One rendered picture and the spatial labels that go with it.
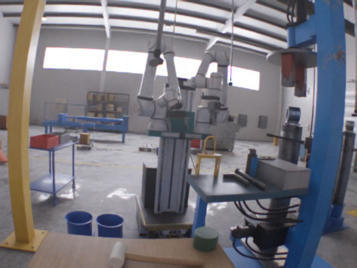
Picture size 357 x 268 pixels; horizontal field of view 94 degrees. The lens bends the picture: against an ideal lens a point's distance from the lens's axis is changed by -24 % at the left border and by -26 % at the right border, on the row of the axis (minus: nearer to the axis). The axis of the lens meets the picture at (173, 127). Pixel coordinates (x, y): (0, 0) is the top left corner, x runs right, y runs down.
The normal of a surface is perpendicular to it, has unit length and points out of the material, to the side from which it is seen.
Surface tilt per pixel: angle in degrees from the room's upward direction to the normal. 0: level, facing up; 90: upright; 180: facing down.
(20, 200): 90
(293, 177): 90
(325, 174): 90
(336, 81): 90
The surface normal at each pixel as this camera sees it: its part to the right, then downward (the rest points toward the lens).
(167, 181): 0.25, 0.08
